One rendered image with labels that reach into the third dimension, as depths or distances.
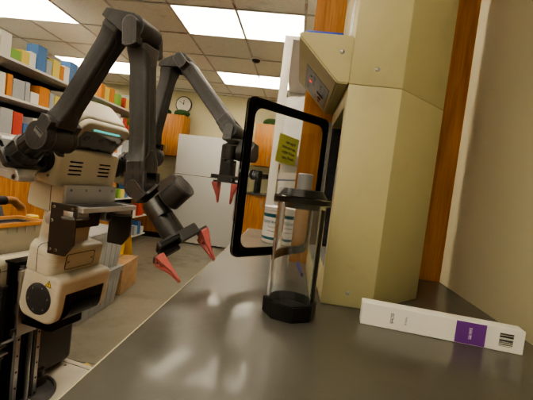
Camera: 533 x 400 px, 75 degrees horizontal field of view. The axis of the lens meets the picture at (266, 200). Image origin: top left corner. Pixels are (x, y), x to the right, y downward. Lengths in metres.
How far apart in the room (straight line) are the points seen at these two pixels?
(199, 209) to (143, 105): 5.00
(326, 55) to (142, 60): 0.44
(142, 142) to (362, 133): 0.52
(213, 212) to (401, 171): 5.12
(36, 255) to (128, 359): 0.88
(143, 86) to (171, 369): 0.66
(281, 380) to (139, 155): 0.62
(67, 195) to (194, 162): 4.71
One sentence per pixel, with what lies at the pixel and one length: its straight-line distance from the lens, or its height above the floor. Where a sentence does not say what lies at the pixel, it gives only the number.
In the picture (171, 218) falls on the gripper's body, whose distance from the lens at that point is 0.87.
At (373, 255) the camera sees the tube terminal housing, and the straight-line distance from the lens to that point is 0.78.
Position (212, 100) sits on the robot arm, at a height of 1.45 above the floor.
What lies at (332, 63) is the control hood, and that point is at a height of 1.45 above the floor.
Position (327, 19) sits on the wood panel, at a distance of 1.24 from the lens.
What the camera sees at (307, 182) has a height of 1.19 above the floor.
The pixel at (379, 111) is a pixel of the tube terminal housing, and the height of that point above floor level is 1.36.
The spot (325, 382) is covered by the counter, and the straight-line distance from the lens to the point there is 0.51.
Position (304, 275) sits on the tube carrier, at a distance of 0.64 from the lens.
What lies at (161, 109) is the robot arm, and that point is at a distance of 1.45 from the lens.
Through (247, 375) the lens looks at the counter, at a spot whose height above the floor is 0.94.
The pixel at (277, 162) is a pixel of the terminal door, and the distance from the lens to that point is 0.93.
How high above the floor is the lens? 1.19
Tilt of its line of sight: 3 degrees down
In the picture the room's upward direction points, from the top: 7 degrees clockwise
